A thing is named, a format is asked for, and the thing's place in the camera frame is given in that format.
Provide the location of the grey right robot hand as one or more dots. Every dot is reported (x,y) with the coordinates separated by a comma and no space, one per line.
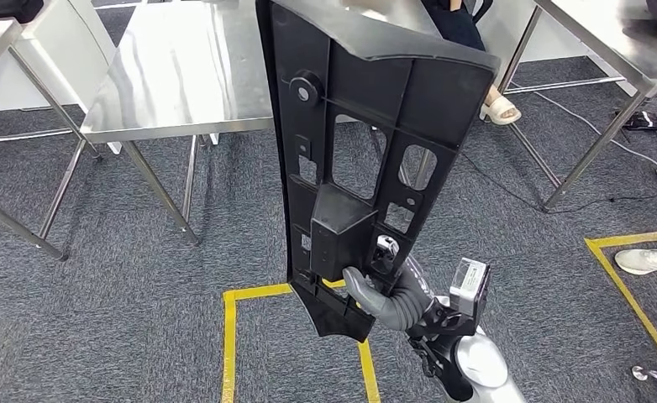
(403,311)

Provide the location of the black plastic mounting panel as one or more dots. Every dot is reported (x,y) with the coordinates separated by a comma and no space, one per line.
(373,33)

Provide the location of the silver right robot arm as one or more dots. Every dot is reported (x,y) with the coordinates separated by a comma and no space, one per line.
(481,361)

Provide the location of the stainless steel workbench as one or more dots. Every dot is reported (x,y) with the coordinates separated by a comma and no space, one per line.
(184,66)

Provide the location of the yellow floor tape square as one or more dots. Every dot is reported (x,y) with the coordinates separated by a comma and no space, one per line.
(228,345)
(634,239)

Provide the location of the pale slide sandal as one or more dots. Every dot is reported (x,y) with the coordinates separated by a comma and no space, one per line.
(501,114)

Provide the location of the seated person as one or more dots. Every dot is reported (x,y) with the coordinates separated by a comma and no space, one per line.
(456,28)

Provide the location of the black floor device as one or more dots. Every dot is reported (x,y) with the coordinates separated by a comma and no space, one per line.
(640,120)

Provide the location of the black office chair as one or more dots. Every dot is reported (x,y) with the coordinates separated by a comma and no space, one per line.
(483,8)

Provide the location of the white cabinet desk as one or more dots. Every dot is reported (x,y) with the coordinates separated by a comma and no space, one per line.
(562,39)
(56,55)

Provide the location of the black zip carry case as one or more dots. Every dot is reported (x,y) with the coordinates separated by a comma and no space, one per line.
(5,8)

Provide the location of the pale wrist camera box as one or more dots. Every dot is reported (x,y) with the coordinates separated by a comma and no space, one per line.
(467,283)

